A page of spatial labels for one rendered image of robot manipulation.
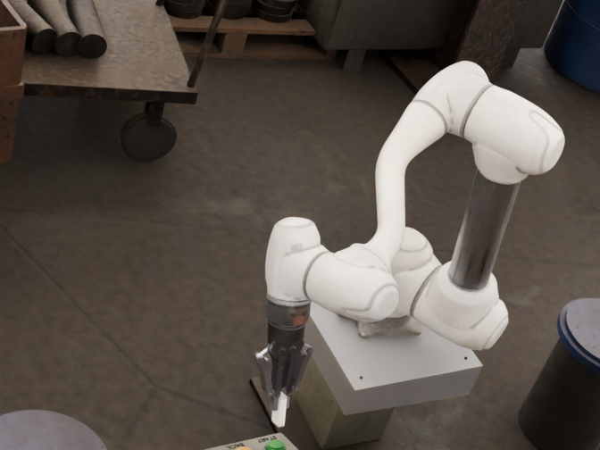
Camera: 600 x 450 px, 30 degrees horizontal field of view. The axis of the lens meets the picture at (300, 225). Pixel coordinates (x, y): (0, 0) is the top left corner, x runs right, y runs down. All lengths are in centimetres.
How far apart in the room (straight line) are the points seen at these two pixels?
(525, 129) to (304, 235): 54
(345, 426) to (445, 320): 53
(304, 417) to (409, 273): 66
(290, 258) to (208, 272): 155
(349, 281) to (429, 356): 93
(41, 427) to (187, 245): 135
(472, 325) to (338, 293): 78
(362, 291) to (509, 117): 56
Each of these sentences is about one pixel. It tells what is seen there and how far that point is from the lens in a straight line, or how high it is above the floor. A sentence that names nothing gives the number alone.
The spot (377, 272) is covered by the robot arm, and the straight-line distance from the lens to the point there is 207.
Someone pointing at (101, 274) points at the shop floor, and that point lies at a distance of 358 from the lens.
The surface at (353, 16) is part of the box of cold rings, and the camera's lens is 484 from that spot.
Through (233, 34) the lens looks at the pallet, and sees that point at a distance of 478.
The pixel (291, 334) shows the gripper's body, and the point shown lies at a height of 88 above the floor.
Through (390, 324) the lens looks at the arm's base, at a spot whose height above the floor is 48.
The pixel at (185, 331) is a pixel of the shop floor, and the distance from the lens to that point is 345.
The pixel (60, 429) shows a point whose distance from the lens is 256.
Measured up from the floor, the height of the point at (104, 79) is 32.
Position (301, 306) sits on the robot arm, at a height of 94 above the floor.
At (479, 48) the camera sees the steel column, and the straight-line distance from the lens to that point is 496.
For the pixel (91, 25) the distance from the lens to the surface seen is 398.
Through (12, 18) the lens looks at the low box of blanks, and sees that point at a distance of 356.
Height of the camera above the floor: 237
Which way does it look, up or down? 36 degrees down
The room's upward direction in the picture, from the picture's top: 18 degrees clockwise
